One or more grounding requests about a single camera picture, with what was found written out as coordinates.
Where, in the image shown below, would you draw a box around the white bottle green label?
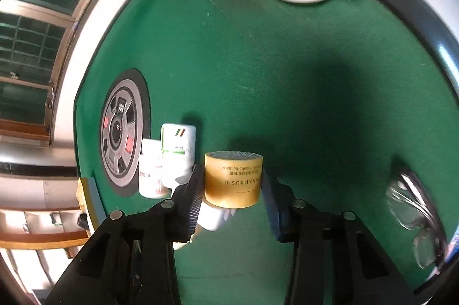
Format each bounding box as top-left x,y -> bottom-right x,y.
160,124 -> 197,189

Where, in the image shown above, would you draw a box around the white wall cabinet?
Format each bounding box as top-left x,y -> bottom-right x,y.
0,208 -> 91,295

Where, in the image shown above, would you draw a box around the white power adapter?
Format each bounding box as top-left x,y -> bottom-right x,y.
195,199 -> 236,232

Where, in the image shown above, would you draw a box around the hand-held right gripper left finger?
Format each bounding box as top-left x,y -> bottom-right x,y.
45,165 -> 206,305

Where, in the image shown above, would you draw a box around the cardboard box with grey foam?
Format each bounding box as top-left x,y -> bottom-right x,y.
76,177 -> 107,220

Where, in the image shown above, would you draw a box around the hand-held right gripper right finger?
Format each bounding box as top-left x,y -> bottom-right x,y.
261,176 -> 417,305

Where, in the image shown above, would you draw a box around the silver water heater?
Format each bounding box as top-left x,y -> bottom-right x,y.
0,142 -> 78,179

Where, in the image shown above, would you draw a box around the eyeglasses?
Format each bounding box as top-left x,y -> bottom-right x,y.
385,168 -> 450,270

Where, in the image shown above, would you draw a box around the wooden framed window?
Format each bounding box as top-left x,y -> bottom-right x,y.
0,0 -> 131,148

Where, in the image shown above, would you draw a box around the round grey table control panel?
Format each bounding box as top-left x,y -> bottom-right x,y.
98,69 -> 151,198

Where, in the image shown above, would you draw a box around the white bottle red label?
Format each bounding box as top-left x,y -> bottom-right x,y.
138,139 -> 170,199

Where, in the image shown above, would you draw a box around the yellow round jar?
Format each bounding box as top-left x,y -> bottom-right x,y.
204,151 -> 264,209

